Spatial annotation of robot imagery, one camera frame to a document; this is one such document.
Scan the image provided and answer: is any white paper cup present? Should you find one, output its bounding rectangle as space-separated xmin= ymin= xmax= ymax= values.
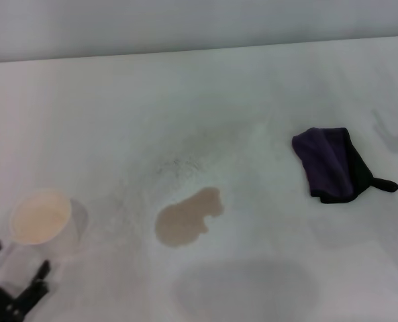
xmin=9 ymin=188 xmax=85 ymax=253

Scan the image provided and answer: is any purple and black rag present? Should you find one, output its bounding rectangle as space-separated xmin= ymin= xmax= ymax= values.
xmin=291 ymin=126 xmax=398 ymax=205

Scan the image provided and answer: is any brown liquid stain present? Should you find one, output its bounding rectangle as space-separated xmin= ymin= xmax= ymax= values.
xmin=154 ymin=186 xmax=226 ymax=250

